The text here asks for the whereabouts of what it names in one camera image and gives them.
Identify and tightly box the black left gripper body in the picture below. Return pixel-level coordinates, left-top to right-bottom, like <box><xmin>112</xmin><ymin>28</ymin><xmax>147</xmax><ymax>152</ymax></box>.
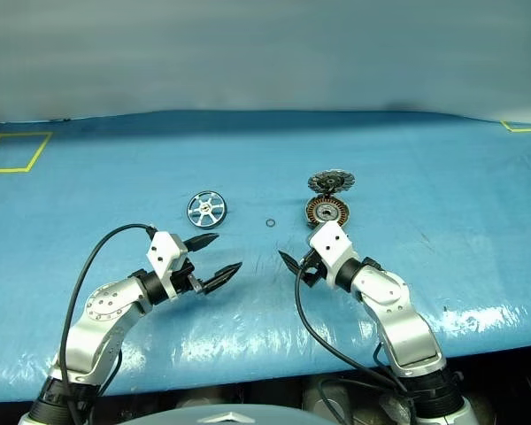
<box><xmin>172</xmin><ymin>259</ymin><xmax>204</xmax><ymax>298</ymax></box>

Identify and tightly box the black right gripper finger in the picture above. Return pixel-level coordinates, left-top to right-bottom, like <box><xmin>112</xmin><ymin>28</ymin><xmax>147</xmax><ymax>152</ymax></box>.
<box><xmin>277</xmin><ymin>250</ymin><xmax>300</xmax><ymax>274</ymax></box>

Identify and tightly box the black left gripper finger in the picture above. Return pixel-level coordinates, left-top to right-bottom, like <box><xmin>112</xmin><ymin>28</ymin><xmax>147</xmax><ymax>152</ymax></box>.
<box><xmin>183</xmin><ymin>233</ymin><xmax>220</xmax><ymax>254</ymax></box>
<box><xmin>202</xmin><ymin>261</ymin><xmax>243</xmax><ymax>295</ymax></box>

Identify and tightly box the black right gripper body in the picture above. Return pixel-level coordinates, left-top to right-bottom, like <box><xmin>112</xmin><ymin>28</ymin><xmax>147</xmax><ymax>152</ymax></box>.
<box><xmin>298</xmin><ymin>247</ymin><xmax>327</xmax><ymax>289</ymax></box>

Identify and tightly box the copper wound motor stator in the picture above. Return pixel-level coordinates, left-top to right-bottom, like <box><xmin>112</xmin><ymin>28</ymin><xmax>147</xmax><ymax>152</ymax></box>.
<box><xmin>304</xmin><ymin>196</ymin><xmax>351</xmax><ymax>229</ymax></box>

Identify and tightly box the silver finned rotor disc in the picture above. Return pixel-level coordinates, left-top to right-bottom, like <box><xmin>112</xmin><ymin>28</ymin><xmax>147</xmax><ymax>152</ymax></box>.
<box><xmin>308</xmin><ymin>169</ymin><xmax>357</xmax><ymax>197</ymax></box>

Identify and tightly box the blue table cover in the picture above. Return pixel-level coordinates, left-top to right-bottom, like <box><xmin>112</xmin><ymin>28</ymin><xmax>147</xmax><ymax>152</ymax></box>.
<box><xmin>0</xmin><ymin>109</ymin><xmax>531</xmax><ymax>405</ymax></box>

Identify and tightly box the grey rounded shape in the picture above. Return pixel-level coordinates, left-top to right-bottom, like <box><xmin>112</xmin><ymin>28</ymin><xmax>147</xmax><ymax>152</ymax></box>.
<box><xmin>302</xmin><ymin>375</ymin><xmax>353</xmax><ymax>425</ymax></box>

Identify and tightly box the grey robot torso with chevron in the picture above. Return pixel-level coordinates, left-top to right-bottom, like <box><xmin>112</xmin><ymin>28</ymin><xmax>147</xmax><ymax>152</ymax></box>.
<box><xmin>135</xmin><ymin>400</ymin><xmax>313</xmax><ymax>425</ymax></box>

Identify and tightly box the white crumpled material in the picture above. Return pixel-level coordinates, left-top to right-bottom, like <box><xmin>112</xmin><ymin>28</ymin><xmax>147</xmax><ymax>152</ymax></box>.
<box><xmin>379</xmin><ymin>392</ymin><xmax>413</xmax><ymax>425</ymax></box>

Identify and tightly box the yellow tape rectangle outline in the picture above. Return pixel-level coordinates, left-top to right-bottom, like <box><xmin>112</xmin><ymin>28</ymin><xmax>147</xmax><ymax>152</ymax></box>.
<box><xmin>0</xmin><ymin>131</ymin><xmax>53</xmax><ymax>174</ymax></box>

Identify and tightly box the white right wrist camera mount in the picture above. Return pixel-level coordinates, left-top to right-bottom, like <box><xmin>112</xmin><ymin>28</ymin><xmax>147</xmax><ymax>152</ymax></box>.
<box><xmin>308</xmin><ymin>220</ymin><xmax>360</xmax><ymax>287</ymax></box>

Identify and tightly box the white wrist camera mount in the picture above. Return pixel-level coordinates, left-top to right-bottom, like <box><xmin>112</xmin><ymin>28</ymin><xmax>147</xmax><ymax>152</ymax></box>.
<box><xmin>146</xmin><ymin>230</ymin><xmax>191</xmax><ymax>302</ymax></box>
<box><xmin>308</xmin><ymin>220</ymin><xmax>360</xmax><ymax>287</ymax></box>

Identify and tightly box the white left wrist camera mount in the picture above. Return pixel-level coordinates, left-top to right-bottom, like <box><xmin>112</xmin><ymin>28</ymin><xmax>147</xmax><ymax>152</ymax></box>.
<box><xmin>146</xmin><ymin>230</ymin><xmax>191</xmax><ymax>302</ymax></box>

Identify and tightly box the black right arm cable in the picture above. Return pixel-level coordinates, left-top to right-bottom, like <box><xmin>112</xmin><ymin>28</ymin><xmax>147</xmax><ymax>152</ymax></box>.
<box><xmin>294</xmin><ymin>254</ymin><xmax>421</xmax><ymax>425</ymax></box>

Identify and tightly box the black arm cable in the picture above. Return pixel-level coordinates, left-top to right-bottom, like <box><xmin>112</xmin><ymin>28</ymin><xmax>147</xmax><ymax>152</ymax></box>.
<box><xmin>58</xmin><ymin>223</ymin><xmax>160</xmax><ymax>425</ymax></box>
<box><xmin>294</xmin><ymin>254</ymin><xmax>421</xmax><ymax>425</ymax></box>

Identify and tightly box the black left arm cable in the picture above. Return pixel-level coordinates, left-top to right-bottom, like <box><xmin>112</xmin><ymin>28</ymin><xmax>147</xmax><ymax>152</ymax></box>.
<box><xmin>58</xmin><ymin>223</ymin><xmax>160</xmax><ymax>425</ymax></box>

